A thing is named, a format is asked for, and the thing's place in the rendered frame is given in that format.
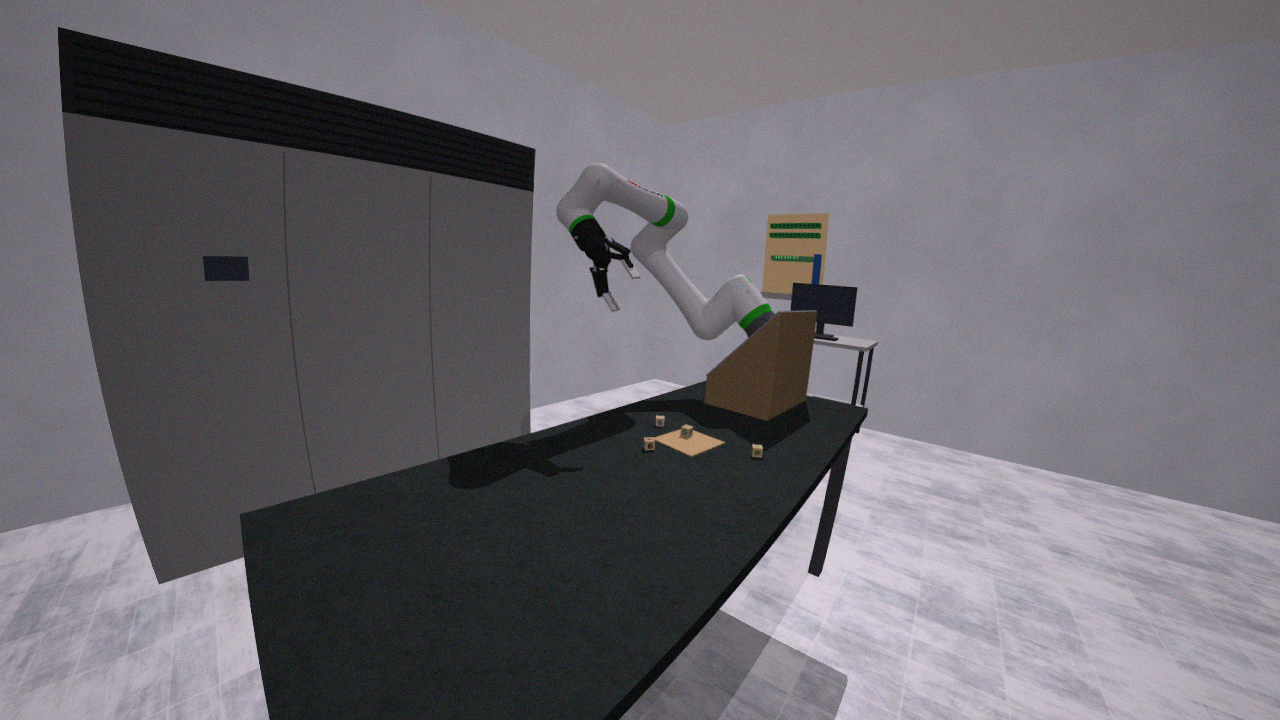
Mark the tan flat square mat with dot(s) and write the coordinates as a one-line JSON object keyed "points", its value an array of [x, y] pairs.
{"points": [[690, 446]]}

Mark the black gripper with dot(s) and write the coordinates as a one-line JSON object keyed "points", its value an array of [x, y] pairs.
{"points": [[595, 247]]}

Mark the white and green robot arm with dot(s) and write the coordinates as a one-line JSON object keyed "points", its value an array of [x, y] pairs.
{"points": [[737, 300]]}

